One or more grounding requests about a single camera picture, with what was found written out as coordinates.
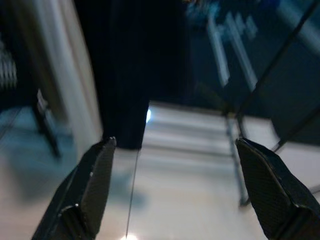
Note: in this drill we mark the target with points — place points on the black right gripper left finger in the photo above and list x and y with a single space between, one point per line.
92 195

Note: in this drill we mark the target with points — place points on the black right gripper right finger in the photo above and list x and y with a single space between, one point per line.
275 195

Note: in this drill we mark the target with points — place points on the black metal clothes rack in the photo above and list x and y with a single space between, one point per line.
237 162

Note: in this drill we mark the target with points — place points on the black hanging cloth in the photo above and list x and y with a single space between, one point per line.
130 75

